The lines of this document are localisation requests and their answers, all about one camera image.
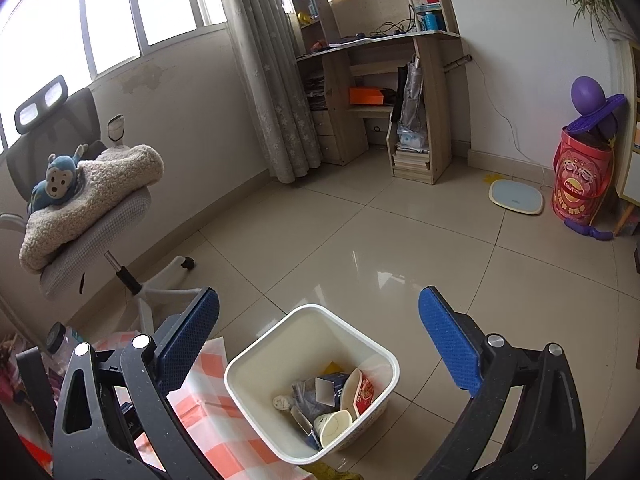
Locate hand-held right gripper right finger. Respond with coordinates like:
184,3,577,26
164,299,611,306
416,285,587,480

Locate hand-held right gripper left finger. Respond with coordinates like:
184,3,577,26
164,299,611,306
51,287,221,480

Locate white plastic trash bin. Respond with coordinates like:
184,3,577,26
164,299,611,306
224,304,400,465

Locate red and white carton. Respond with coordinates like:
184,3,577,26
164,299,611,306
340,367,376,417

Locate dark blue packet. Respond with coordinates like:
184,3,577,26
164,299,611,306
315,372,351,406

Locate grey plastic wrapper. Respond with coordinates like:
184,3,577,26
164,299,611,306
291,379,321,411

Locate small white carton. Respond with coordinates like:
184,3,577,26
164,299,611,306
290,406,316,436

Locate white paper cup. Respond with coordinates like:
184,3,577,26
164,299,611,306
312,410,354,450

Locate clear jar with nuts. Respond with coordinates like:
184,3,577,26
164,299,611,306
44,323,83,376

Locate orange checked tablecloth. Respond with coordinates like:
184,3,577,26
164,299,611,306
20,332,306,480

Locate grey mesh office chair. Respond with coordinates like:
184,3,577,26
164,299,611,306
0,75,196,336

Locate light blue bathroom scale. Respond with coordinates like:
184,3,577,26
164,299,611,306
488,179,546,216

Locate cream fleece blanket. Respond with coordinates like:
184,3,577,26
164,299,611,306
19,144,165,275

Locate purple plastic toy bat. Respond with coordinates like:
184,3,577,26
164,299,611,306
564,217,615,242

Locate stack of books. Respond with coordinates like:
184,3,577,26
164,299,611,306
392,145,431,171

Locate plastic bag of packets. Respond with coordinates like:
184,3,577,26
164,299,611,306
397,127,430,153

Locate red printed drum bucket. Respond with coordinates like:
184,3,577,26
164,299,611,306
551,126,613,226

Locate blue monkey plush toy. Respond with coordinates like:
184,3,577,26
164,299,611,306
27,144,90,215

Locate wooden desk with shelves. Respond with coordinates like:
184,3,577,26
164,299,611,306
280,0,462,186

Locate orange box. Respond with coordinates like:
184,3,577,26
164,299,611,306
348,87,386,107

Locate white cabinet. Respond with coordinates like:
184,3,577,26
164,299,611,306
614,35,640,236

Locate stack of magazines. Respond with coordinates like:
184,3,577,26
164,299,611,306
306,77,327,111

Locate beige lace curtain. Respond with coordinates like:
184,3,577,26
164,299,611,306
210,0,323,184

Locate purple jump ball toy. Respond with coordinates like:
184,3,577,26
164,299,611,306
564,76,628,141

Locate white wall cable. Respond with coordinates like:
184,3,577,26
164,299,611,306
470,60,551,181

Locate black cables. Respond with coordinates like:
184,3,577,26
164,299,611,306
372,5,418,38

